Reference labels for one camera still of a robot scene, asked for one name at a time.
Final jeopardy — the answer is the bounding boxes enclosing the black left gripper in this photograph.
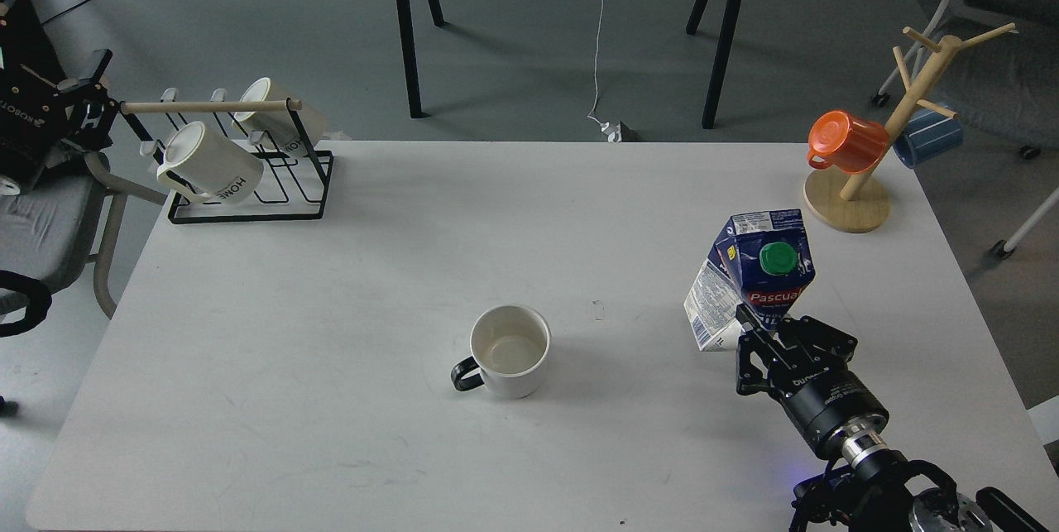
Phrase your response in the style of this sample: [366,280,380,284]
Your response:
[1,0,120,194]

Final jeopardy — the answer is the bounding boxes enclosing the black table legs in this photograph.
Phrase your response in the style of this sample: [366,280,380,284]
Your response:
[685,0,742,130]
[387,0,447,119]

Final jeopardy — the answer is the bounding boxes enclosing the white smiley mug black handle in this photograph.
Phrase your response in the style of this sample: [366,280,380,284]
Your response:
[450,304,552,400]

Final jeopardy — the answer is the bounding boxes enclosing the blue plastic cup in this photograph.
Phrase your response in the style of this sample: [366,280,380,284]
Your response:
[892,108,964,169]

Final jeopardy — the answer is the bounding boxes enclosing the wooden mug tree stand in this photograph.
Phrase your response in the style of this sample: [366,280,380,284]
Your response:
[804,22,1017,233]

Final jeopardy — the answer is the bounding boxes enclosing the blue milk carton green cap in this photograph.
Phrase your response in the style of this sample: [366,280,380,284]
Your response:
[683,208,816,352]

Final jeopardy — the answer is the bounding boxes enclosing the black table legs left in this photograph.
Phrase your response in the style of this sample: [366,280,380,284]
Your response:
[387,0,447,119]

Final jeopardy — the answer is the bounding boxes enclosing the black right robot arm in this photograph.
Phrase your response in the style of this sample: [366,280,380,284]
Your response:
[736,304,1043,531]

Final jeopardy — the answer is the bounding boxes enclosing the black wire mug rack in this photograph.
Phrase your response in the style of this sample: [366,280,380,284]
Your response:
[118,97,334,224]

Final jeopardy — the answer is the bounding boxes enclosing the power adapter on floor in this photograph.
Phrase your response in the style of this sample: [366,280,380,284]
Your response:
[602,121,640,143]

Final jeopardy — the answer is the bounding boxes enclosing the white power cable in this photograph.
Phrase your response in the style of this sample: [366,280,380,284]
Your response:
[587,0,618,129]

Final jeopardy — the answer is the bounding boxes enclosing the white home mug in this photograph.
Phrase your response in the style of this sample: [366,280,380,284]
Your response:
[156,121,264,203]
[232,77,333,158]

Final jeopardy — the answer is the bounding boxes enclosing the white HOME mug rear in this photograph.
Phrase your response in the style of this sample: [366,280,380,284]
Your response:
[232,77,333,158]

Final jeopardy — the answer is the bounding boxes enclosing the grey office chair right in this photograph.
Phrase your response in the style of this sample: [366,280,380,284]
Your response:
[870,0,1059,260]

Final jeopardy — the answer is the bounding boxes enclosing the white HOME mug front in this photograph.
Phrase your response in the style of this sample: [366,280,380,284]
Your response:
[156,121,264,203]

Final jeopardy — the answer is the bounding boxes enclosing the orange plastic cup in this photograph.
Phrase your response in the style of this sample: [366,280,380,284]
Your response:
[807,109,889,175]

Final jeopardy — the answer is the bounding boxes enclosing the black table legs right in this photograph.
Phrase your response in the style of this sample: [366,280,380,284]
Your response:
[685,0,742,130]

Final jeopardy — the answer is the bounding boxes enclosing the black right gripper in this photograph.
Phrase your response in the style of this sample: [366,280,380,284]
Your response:
[736,304,889,460]

